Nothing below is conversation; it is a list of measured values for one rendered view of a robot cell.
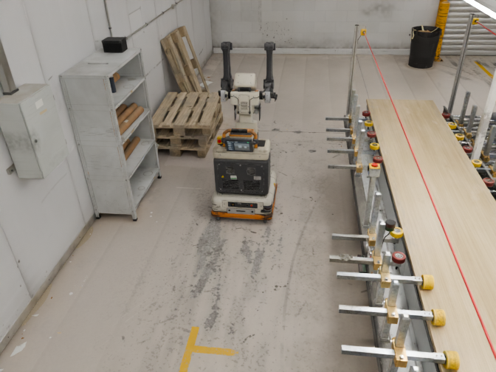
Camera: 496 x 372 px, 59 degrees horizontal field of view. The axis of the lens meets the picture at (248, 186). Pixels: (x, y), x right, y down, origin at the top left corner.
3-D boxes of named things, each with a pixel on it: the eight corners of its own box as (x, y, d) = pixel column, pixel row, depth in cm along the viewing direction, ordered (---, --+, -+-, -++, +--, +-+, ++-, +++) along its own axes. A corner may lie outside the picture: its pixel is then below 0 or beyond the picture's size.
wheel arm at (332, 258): (329, 263, 274) (329, 257, 272) (328, 259, 277) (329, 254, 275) (400, 268, 269) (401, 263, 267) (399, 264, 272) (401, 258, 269)
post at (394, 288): (379, 346, 242) (393, 283, 216) (379, 341, 245) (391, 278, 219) (386, 347, 241) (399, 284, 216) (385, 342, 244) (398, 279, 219)
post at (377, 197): (367, 251, 302) (376, 193, 276) (366, 248, 305) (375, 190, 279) (372, 252, 301) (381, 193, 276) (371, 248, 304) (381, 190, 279)
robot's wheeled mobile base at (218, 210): (271, 222, 441) (271, 202, 428) (210, 218, 450) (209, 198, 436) (277, 187, 497) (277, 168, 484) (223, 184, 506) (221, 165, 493)
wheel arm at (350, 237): (331, 240, 296) (332, 235, 294) (331, 237, 299) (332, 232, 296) (398, 244, 291) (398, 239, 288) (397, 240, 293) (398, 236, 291)
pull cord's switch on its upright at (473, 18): (447, 122, 477) (472, 15, 418) (444, 116, 489) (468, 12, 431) (455, 122, 476) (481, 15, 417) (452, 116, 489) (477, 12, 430)
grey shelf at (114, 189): (96, 218, 461) (57, 74, 378) (126, 175, 536) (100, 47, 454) (136, 221, 455) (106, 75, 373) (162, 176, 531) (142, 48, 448)
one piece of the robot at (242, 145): (258, 156, 414) (257, 141, 395) (221, 154, 419) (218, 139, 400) (259, 146, 420) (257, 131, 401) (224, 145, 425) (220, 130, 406)
